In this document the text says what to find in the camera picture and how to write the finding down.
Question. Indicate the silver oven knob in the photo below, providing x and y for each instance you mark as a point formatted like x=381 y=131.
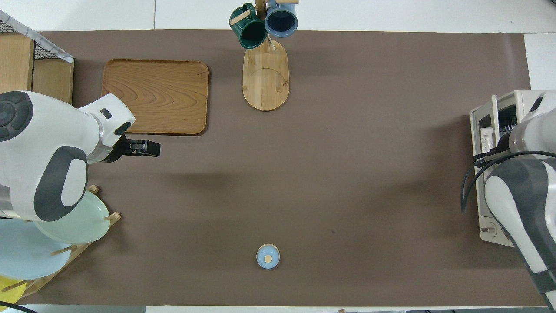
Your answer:
x=489 y=229

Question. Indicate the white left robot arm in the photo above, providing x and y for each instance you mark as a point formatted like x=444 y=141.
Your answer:
x=43 y=143

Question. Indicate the yellow plate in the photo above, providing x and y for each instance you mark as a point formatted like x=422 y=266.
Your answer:
x=8 y=291

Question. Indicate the light green plate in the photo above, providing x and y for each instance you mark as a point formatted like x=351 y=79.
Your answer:
x=87 y=224

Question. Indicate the toaster oven glass door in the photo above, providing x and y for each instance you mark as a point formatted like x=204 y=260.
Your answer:
x=478 y=130

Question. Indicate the brown table mat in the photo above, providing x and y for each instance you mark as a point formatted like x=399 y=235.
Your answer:
x=325 y=174

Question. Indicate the small blue jar cork lid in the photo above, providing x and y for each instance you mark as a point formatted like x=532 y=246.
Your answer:
x=268 y=256

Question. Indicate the beige toaster oven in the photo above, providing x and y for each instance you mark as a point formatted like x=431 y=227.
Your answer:
x=523 y=102

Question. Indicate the wooden plate rack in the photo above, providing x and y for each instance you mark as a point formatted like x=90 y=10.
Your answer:
x=82 y=250

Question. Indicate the light blue plate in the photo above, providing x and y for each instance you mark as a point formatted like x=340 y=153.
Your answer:
x=30 y=256

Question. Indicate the brown wooden tray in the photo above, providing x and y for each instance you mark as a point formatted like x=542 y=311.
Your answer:
x=165 y=95

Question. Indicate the dark green mug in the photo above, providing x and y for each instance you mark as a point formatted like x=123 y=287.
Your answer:
x=249 y=32

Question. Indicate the blue grey mug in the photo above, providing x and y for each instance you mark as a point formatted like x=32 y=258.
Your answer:
x=281 y=19

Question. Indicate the wooden mug tree stand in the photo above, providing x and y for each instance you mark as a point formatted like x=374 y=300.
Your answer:
x=266 y=82

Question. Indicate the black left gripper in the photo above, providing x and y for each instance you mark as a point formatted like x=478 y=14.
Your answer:
x=124 y=148

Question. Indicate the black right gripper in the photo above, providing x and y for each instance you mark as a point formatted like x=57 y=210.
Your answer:
x=504 y=143

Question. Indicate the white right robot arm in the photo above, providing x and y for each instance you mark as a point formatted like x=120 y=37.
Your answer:
x=525 y=195

